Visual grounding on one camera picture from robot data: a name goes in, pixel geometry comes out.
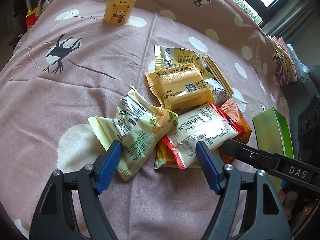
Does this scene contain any orange snack bag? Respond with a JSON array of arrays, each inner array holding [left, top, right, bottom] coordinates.
[[219, 99, 252, 164]]

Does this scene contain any white red-edged snack pack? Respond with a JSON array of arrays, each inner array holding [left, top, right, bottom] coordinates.
[[162, 103, 244, 170]]

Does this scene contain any silver snack pack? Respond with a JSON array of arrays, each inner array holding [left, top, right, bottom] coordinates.
[[204, 78, 229, 107]]

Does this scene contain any yellow snack pack underneath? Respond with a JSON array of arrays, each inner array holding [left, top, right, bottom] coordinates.
[[153, 143, 201, 170]]

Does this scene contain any green white corn snack pack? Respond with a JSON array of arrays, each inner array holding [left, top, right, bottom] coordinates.
[[88, 87, 178, 181]]

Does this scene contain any soda cracker pack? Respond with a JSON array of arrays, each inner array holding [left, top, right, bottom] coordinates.
[[202, 55, 234, 98]]

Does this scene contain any yellow bread snack pack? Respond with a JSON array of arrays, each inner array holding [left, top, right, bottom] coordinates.
[[146, 63, 215, 111]]

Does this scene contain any gold foil snack pack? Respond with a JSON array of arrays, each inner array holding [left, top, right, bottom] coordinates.
[[154, 45, 214, 79]]

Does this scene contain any person's hand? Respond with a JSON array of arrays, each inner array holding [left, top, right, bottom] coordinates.
[[278, 189, 292, 220]]

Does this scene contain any green cardboard box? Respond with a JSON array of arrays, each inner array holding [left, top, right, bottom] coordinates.
[[253, 107, 294, 159]]

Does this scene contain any folded clothes pile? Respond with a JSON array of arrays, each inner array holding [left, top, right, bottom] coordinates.
[[267, 35, 298, 86]]

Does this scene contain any pink polka dot bedsheet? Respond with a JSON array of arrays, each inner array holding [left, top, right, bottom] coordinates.
[[1, 0, 289, 236]]

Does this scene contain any red yellow paper box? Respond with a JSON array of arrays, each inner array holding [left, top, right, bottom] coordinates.
[[25, 8, 39, 30]]

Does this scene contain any yellow bear bottle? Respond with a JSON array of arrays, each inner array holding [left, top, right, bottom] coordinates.
[[104, 0, 136, 25]]

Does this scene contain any black tracking camera device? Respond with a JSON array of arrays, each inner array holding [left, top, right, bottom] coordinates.
[[298, 95, 319, 163]]

